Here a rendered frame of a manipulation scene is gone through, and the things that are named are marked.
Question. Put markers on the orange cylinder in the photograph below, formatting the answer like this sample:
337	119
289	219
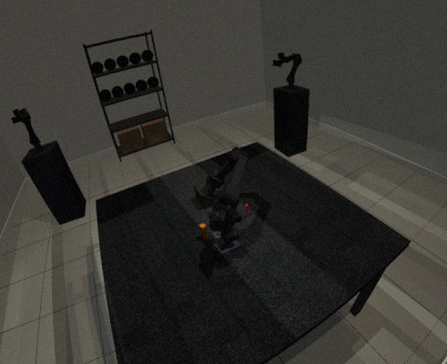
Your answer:
203	230

